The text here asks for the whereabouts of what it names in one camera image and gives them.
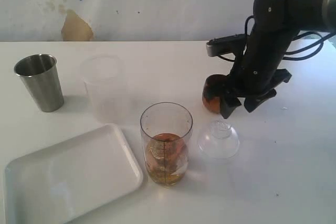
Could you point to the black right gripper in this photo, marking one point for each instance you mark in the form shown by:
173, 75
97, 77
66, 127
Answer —
255, 72

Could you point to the brown wooden cup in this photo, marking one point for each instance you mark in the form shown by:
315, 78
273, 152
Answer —
215, 94

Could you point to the clear dome strainer lid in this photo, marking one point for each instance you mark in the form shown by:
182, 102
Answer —
218, 140

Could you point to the clear measuring cylinder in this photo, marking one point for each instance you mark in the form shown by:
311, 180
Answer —
166, 129

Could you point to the stainless steel cup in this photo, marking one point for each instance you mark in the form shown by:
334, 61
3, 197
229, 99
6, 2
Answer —
40, 77

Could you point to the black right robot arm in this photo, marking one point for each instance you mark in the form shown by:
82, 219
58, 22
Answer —
297, 15

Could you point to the translucent plastic container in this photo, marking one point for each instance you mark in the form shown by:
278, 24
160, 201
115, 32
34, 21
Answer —
106, 87

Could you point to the white rectangular tray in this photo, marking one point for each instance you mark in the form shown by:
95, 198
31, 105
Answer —
62, 182

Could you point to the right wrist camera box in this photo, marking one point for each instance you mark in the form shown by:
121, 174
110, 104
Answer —
234, 44

